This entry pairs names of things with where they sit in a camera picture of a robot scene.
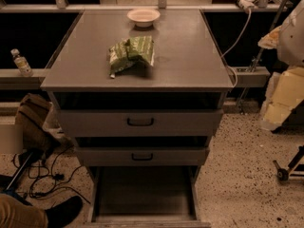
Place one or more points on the green jalapeno chip bag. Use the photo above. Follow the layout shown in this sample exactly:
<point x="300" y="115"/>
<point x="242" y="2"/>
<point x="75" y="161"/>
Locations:
<point x="129" y="52"/>

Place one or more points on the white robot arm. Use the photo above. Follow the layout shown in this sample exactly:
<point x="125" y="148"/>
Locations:
<point x="285" y="91"/>

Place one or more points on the grey drawer cabinet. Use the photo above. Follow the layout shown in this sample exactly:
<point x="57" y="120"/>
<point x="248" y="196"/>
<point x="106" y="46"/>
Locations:
<point x="188" y="73"/>

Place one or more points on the grey middle drawer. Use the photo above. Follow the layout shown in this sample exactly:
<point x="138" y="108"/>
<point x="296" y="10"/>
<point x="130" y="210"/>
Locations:
<point x="97" y="156"/>

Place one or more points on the grey open bottom drawer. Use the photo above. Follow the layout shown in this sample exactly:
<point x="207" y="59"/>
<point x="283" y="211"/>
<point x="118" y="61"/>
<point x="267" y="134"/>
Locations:
<point x="144" y="197"/>

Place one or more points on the white paper bowl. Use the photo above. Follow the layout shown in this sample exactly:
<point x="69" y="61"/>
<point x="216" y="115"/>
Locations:
<point x="143" y="18"/>

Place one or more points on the metal pole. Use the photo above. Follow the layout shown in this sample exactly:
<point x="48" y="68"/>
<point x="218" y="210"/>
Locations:
<point x="269" y="41"/>

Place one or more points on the clear plastic water bottle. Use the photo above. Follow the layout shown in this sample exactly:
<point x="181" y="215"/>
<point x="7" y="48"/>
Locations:
<point x="21" y="62"/>

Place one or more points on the black shoe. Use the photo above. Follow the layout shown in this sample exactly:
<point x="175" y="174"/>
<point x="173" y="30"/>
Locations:
<point x="64" y="213"/>

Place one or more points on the black wheeled stand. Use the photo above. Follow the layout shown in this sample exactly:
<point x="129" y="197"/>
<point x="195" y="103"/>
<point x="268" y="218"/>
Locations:
<point x="295" y="167"/>

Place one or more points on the tan trouser leg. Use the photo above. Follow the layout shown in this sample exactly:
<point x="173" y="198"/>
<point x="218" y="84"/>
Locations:
<point x="15" y="214"/>

